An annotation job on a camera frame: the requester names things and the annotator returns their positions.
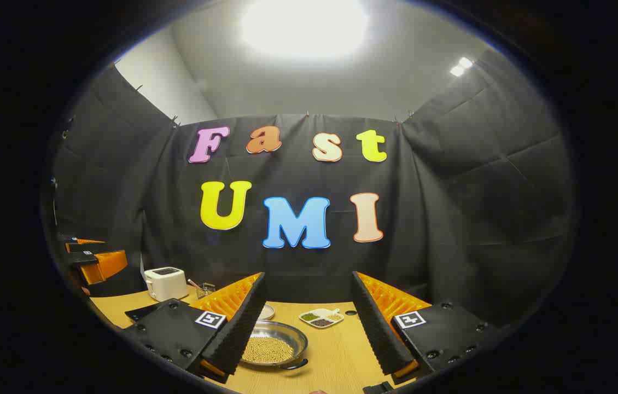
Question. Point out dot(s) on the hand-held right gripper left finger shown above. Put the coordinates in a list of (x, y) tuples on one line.
[(240, 328)]

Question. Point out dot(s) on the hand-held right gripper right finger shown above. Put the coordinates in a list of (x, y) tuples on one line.
[(377, 328)]

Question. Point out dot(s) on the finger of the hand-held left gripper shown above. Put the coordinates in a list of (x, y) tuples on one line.
[(106, 262), (87, 242)]

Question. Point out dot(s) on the stainless steel pot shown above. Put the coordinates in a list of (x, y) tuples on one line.
[(287, 331)]

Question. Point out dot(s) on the black induction cooktop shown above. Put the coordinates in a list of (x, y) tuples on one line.
[(142, 313)]

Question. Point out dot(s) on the white round plate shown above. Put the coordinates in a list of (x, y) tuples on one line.
[(266, 312)]

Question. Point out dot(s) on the pile of soybeans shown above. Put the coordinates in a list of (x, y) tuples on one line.
[(268, 350)]

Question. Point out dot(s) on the pile of pale beans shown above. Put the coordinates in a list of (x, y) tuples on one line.
[(334, 316)]

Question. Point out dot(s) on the pile of dark red beans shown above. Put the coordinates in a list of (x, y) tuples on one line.
[(321, 323)]

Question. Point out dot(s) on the white divided dish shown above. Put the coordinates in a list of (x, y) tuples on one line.
[(321, 318)]

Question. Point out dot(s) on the white toaster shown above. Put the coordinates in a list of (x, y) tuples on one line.
[(165, 284)]

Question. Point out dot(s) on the pile of green beans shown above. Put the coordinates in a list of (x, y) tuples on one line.
[(309, 317)]

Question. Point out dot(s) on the black backdrop cloth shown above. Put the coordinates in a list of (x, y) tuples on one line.
[(451, 219)]

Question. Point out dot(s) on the small ceiling spotlights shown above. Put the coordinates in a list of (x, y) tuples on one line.
[(461, 65)]

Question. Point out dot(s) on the large ceiling light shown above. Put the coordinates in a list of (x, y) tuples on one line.
[(303, 27)]

